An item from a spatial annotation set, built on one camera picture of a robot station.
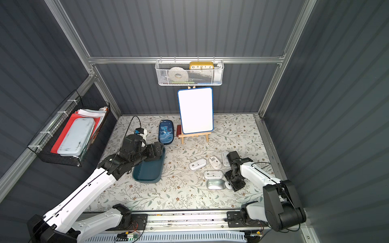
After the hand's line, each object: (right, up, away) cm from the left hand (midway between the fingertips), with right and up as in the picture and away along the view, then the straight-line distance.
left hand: (156, 146), depth 76 cm
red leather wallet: (+7, +8, +35) cm, 37 cm away
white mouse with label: (+32, -12, +16) cm, 37 cm away
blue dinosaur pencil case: (-1, +6, +30) cm, 30 cm away
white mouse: (+21, -13, +16) cm, 29 cm away
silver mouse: (+32, -24, +11) cm, 41 cm away
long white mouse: (+38, -12, +16) cm, 43 cm away
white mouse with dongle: (+30, -18, +11) cm, 37 cm away
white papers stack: (-34, +17, +4) cm, 38 cm away
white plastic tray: (-33, +5, -9) cm, 35 cm away
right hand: (+40, -22, +11) cm, 47 cm away
